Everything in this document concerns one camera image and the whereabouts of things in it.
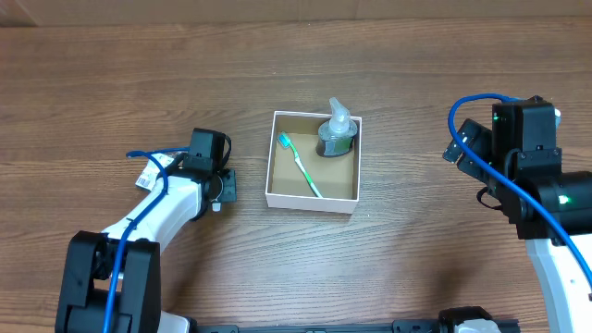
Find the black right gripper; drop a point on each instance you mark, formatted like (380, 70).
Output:
(465, 145)

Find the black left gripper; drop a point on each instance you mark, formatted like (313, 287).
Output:
(228, 186)

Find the green white toothbrush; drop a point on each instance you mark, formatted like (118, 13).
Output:
(286, 142)

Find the clear soap pump bottle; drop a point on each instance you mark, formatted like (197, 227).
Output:
(336, 135)

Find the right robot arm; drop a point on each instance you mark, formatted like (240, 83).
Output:
(519, 163)

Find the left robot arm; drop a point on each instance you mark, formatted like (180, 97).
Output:
(112, 279)

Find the white green soap packet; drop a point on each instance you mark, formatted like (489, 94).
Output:
(148, 177)

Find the white cardboard box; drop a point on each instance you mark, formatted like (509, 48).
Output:
(338, 179)

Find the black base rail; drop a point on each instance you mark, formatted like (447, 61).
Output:
(460, 319)

